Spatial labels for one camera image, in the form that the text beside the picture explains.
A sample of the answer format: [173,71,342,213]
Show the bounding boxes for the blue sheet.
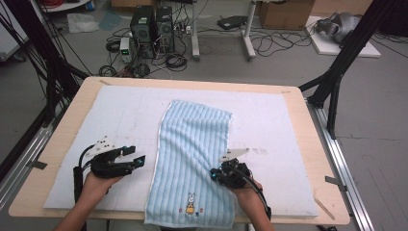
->
[98,11,124,32]

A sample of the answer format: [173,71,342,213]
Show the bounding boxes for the brown cardboard box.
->
[258,0,317,31]

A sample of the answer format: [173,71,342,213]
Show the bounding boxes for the thin wooden stick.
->
[312,193,336,221]

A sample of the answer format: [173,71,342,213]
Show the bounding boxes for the person's left hand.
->
[84,172,124,201]

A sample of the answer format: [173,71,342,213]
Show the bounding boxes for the black metal frame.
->
[297,0,398,141]
[0,0,90,128]

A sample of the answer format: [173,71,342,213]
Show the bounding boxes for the grey headset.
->
[315,12,362,44]

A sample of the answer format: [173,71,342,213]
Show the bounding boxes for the white desk frame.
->
[189,0,258,62]

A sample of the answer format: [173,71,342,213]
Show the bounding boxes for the white power supply box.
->
[119,37,133,64]

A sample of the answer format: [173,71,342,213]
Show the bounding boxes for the black flat device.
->
[217,14,248,31]

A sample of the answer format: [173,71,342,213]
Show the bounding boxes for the white foam mat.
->
[43,85,319,218]

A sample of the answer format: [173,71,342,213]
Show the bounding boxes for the tangled black floor cables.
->
[249,27,312,58]

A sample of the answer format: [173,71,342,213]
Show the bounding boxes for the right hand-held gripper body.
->
[218,147,255,190]

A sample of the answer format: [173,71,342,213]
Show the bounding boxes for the clear plastic bag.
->
[66,13,100,34]

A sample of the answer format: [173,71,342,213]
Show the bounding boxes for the light blue striped towel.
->
[143,99,237,229]

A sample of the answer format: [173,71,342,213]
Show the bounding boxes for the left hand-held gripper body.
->
[86,136,136,180]

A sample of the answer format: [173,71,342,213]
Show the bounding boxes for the grey tape piece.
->
[324,175,348,193]
[27,160,48,171]

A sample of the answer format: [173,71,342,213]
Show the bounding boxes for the coiled black cable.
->
[165,52,189,72]
[98,64,117,78]

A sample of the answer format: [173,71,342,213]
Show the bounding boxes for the wooden table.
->
[8,76,351,225]

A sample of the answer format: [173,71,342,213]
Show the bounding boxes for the white floor board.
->
[304,15,382,59]

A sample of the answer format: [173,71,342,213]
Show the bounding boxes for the aluminium rail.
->
[307,102,374,231]
[0,124,56,210]

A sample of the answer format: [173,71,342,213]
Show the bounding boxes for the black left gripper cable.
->
[72,143,97,231]

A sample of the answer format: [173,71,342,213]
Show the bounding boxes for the black computer tower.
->
[129,5,158,60]
[156,6,176,54]

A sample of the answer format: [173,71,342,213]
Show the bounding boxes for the person's right hand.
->
[231,181,263,210]

